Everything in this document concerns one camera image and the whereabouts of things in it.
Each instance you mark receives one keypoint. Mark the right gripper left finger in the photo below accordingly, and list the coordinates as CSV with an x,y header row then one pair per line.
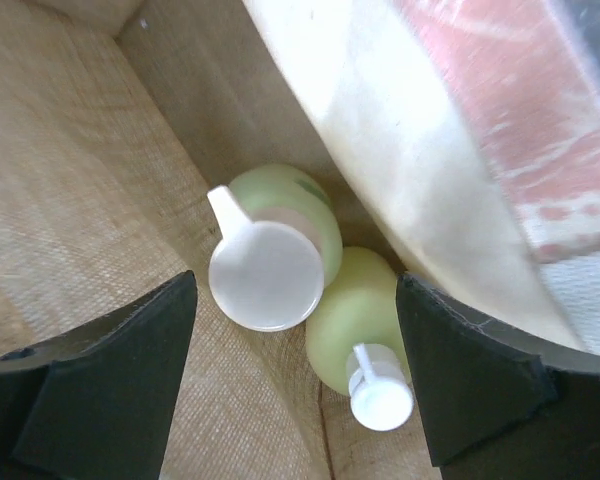
x,y
97,401

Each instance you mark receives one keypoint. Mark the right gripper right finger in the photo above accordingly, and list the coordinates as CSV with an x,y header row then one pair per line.
x,y
497,402

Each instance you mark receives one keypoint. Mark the yellow-green bottle white pump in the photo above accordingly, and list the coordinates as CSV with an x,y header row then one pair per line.
x,y
354,342

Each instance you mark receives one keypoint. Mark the green bottle beige pump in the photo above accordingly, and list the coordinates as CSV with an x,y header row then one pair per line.
x,y
280,247

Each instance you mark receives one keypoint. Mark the brown canvas tote bag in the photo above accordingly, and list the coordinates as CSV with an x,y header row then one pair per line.
x,y
461,139

